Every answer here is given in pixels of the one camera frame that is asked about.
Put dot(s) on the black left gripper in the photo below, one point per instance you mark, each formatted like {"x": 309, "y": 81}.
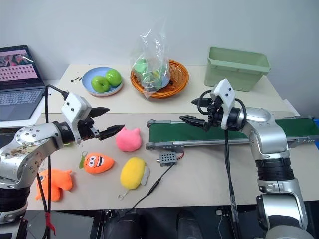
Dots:
{"x": 86, "y": 130}

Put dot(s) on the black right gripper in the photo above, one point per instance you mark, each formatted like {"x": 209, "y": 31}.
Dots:
{"x": 214, "y": 112}

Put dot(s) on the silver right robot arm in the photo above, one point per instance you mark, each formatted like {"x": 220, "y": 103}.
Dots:
{"x": 269, "y": 134}

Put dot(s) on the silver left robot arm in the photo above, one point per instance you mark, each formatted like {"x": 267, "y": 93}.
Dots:
{"x": 30, "y": 139}

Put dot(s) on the green conveyor belt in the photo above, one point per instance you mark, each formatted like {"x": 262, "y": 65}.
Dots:
{"x": 174, "y": 133}

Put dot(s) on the pink plush toy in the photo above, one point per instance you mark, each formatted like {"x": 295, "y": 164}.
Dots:
{"x": 128, "y": 140}

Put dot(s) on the green apple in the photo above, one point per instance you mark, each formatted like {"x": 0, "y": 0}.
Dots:
{"x": 99, "y": 84}
{"x": 114, "y": 77}

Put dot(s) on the orange woven basket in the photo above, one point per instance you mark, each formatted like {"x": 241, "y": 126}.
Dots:
{"x": 178, "y": 74}

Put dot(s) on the orange carrot plush toy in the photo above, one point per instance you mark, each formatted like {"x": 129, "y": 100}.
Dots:
{"x": 98, "y": 164}

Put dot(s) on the light blue plate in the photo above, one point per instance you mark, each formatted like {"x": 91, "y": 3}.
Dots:
{"x": 88, "y": 78}

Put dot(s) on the grey perforated control box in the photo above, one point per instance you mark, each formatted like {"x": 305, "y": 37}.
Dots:
{"x": 167, "y": 159}

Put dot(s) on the pale green plastic bin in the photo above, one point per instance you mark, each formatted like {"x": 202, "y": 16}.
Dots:
{"x": 234, "y": 67}

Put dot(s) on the yellow plush toy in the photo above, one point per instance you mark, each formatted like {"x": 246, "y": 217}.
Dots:
{"x": 132, "y": 173}

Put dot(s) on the clear plastic bag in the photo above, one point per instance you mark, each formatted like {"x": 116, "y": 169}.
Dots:
{"x": 149, "y": 72}

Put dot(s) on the orange animal plush toy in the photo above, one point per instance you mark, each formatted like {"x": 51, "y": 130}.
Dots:
{"x": 59, "y": 183}

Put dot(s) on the grey laptop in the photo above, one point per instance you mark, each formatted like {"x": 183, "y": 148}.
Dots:
{"x": 17, "y": 97}

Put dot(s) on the blue crate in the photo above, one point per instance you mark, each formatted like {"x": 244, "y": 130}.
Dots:
{"x": 317, "y": 143}

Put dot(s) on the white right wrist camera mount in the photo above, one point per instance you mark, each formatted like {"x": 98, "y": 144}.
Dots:
{"x": 225, "y": 90}

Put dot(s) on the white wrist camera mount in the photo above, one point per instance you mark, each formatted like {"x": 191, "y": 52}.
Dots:
{"x": 72, "y": 105}
{"x": 225, "y": 90}

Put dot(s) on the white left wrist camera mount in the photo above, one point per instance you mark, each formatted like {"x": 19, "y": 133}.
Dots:
{"x": 72, "y": 105}

